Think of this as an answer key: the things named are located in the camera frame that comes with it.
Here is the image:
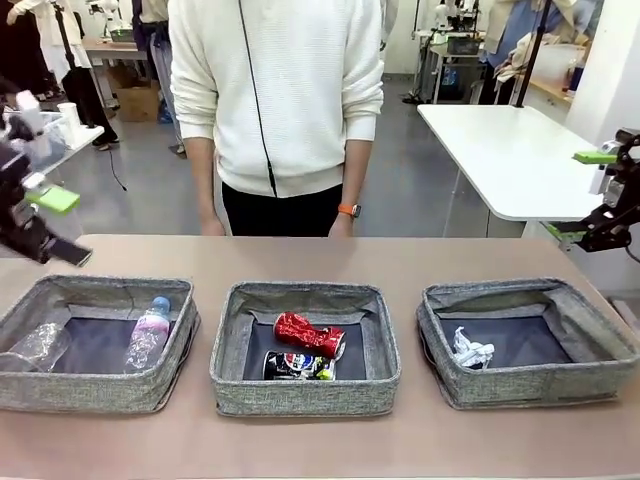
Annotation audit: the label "black trousers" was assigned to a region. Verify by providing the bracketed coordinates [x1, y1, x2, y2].
[221, 179, 346, 238]

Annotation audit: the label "person's left hand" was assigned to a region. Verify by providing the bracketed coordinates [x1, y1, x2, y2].
[327, 214, 356, 238]

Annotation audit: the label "person's left forearm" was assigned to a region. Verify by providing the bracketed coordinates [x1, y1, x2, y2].
[339, 137, 377, 207]

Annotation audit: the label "black stand pole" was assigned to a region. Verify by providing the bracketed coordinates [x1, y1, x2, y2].
[510, 0, 551, 109]

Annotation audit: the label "person with grey trousers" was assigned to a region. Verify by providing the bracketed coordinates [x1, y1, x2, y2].
[130, 0, 189, 160]

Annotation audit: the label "crushed black drink can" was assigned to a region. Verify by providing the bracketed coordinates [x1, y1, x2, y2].
[262, 349, 337, 382]

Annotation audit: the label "black floor cable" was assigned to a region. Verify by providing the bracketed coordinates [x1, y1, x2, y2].
[102, 144, 127, 194]

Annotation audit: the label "white paper ball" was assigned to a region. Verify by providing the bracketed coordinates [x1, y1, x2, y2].
[452, 325, 496, 370]

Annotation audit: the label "person's right forearm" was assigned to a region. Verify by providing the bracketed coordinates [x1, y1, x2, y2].
[184, 137, 219, 224]

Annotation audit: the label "clear bottle with blue cap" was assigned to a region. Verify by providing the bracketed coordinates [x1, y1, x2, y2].
[122, 296, 172, 375]

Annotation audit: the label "white folding table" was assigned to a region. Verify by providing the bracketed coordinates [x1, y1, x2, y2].
[416, 102, 626, 224]

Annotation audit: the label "person in blue shirt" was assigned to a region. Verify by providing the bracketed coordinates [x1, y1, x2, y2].
[479, 0, 604, 69]

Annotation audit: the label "brown cardboard box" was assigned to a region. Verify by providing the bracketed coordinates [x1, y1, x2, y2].
[107, 64, 161, 124]

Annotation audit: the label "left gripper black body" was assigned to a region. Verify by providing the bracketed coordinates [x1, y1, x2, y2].
[0, 152, 39, 254]

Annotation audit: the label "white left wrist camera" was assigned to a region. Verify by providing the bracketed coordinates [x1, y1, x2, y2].
[0, 91, 51, 151]

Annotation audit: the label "white paper cup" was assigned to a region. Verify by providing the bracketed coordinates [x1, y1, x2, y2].
[55, 102, 81, 131]

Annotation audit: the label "white plastic tub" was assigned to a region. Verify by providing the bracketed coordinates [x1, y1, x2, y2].
[532, 43, 586, 84]

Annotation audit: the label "white knit sweater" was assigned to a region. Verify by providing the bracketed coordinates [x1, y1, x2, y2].
[167, 0, 386, 199]

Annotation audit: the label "thin black sweater cable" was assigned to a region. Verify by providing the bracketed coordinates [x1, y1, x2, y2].
[238, 0, 279, 197]

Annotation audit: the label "clear plastic storage box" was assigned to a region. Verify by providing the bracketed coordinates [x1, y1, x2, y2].
[29, 112, 71, 171]

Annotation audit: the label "grey fabric basket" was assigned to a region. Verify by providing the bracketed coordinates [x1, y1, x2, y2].
[0, 273, 201, 415]
[414, 277, 640, 411]
[208, 279, 402, 419]

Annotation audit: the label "beige cloth pile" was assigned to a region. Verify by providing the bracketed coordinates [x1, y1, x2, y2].
[492, 32, 546, 84]

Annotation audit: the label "crushed red drink can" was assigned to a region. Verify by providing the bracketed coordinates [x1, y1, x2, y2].
[273, 312, 347, 360]

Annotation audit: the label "white side table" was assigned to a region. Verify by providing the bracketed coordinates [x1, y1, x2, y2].
[44, 124, 105, 201]

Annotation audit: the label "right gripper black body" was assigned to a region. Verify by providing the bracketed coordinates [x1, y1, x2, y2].
[607, 159, 640, 216]

